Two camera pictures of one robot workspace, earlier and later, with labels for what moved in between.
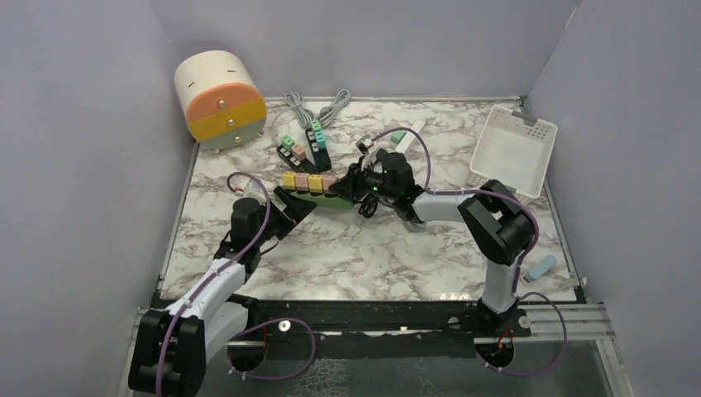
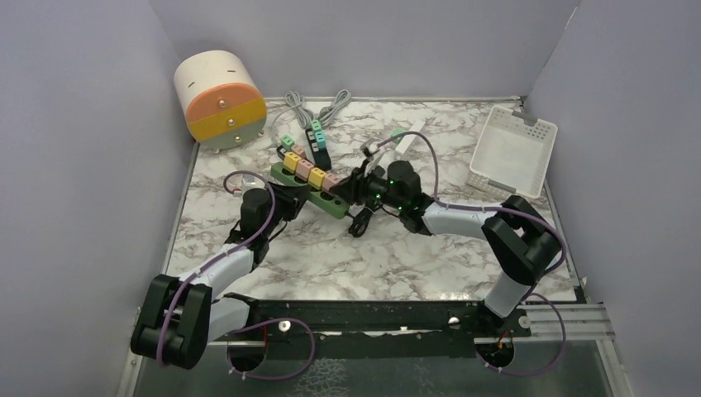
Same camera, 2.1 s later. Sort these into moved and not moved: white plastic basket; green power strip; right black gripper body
Moved: green power strip
Not moved: white plastic basket; right black gripper body
